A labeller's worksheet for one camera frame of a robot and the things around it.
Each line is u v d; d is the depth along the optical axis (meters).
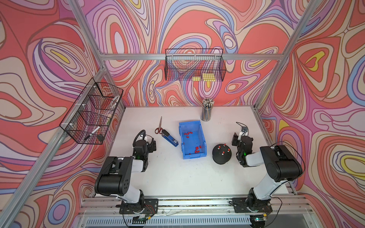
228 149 0.83
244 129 0.80
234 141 0.87
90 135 0.72
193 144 0.99
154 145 0.88
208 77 0.82
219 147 0.83
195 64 0.96
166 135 0.98
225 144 0.85
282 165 0.48
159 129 1.05
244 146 0.74
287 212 0.76
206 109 1.01
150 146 0.84
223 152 0.81
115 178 0.45
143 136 0.80
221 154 0.81
